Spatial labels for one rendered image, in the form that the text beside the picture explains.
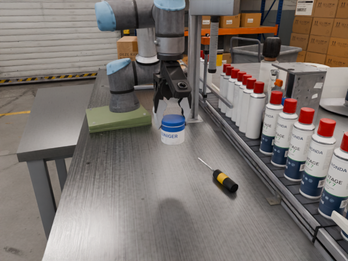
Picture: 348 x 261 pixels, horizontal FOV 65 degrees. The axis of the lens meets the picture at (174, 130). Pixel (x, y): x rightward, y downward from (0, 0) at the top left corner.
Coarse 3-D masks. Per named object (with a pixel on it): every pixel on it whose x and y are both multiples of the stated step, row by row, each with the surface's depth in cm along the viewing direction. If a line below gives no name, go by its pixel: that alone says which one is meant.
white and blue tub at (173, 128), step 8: (168, 120) 78; (176, 120) 78; (184, 120) 78; (168, 128) 77; (176, 128) 77; (184, 128) 80; (168, 136) 78; (176, 136) 78; (168, 144) 79; (176, 144) 79
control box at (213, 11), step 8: (192, 0) 103; (200, 0) 102; (208, 0) 101; (216, 0) 100; (224, 0) 99; (232, 0) 98; (192, 8) 104; (200, 8) 103; (208, 8) 102; (216, 8) 101; (224, 8) 100; (232, 8) 99
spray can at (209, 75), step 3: (207, 69) 145; (207, 72) 146; (207, 75) 146; (210, 75) 147; (207, 78) 147; (210, 78) 147; (207, 81) 148; (210, 81) 148; (210, 84) 149; (207, 90) 150; (207, 93) 150
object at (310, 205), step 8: (208, 96) 146; (216, 96) 146; (216, 104) 134; (232, 128) 109; (240, 136) 102; (248, 144) 96; (256, 144) 96; (256, 152) 91; (264, 160) 86; (272, 168) 82; (280, 168) 82; (280, 176) 78; (288, 184) 75; (296, 184) 75; (296, 192) 72; (304, 200) 69; (312, 200) 69; (312, 208) 66; (320, 216) 63; (344, 216) 63; (320, 224) 62; (328, 224) 61; (336, 224) 61
